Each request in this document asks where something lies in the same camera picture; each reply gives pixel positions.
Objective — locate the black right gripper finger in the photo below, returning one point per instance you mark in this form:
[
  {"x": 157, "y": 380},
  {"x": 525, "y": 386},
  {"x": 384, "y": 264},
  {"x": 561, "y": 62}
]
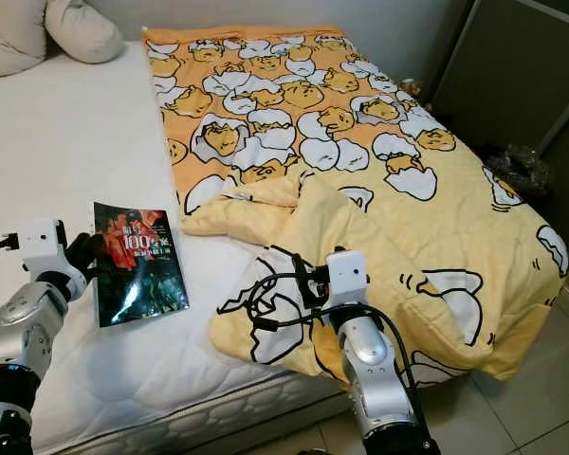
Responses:
[{"x": 297, "y": 275}]

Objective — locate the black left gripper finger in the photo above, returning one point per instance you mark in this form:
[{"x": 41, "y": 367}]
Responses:
[{"x": 96, "y": 256}]

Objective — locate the dark paperback book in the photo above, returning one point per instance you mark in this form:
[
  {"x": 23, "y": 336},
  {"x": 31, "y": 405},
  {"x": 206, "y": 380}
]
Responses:
[{"x": 140, "y": 270}]

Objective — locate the yellow cartoon egg blanket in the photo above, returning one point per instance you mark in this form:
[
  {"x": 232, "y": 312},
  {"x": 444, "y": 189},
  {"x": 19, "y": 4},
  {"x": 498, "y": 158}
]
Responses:
[{"x": 341, "y": 161}]

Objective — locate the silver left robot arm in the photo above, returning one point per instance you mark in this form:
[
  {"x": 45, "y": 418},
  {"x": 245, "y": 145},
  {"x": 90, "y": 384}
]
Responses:
[{"x": 24, "y": 327}]

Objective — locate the small beige pillow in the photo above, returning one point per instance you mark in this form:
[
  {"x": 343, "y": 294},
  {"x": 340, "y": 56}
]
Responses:
[{"x": 85, "y": 30}]

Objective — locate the large beige pillow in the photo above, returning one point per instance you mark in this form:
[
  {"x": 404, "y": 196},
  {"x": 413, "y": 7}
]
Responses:
[{"x": 11, "y": 38}]

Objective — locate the black plastic bag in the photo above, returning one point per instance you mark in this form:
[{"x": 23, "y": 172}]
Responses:
[{"x": 522, "y": 169}]

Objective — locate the dark sliding door wardrobe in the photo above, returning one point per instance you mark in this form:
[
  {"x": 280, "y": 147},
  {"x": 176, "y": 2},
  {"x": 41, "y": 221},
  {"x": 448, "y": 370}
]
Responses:
[{"x": 522, "y": 76}]

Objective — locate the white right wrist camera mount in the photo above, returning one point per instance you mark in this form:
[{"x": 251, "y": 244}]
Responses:
[{"x": 348, "y": 277}]

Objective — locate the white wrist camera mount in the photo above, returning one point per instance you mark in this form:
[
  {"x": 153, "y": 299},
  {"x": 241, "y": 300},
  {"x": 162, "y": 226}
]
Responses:
[
  {"x": 43, "y": 246},
  {"x": 348, "y": 277}
]

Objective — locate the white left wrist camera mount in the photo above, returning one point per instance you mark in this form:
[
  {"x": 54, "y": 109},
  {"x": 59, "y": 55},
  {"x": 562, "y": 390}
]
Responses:
[{"x": 43, "y": 246}]

